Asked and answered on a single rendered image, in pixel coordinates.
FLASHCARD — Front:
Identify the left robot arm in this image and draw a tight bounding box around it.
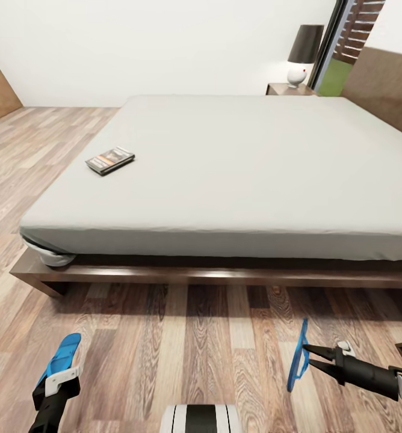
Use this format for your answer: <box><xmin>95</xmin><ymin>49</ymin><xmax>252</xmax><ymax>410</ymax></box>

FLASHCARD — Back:
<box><xmin>28</xmin><ymin>365</ymin><xmax>84</xmax><ymax>433</ymax></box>

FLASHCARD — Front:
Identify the hardback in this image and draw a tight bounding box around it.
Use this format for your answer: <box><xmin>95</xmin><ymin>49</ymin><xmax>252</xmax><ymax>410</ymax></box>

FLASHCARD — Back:
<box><xmin>86</xmin><ymin>147</ymin><xmax>135</xmax><ymax>175</ymax></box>

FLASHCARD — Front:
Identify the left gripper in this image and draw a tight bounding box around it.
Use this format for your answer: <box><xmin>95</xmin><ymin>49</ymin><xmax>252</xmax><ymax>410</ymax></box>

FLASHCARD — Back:
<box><xmin>32</xmin><ymin>375</ymin><xmax>81</xmax><ymax>414</ymax></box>

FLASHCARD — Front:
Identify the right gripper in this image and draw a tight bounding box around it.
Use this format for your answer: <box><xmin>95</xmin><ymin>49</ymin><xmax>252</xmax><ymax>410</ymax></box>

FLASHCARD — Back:
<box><xmin>303</xmin><ymin>343</ymin><xmax>376</xmax><ymax>393</ymax></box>

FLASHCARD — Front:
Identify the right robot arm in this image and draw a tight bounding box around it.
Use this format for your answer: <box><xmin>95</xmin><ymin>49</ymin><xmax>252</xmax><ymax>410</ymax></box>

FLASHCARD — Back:
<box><xmin>303</xmin><ymin>340</ymin><xmax>402</xmax><ymax>401</ymax></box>

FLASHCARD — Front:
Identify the sandal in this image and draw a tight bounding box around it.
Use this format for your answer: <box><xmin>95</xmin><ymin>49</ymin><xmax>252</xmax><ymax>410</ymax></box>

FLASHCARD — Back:
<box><xmin>287</xmin><ymin>317</ymin><xmax>310</xmax><ymax>393</ymax></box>
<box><xmin>39</xmin><ymin>333</ymin><xmax>81</xmax><ymax>382</ymax></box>

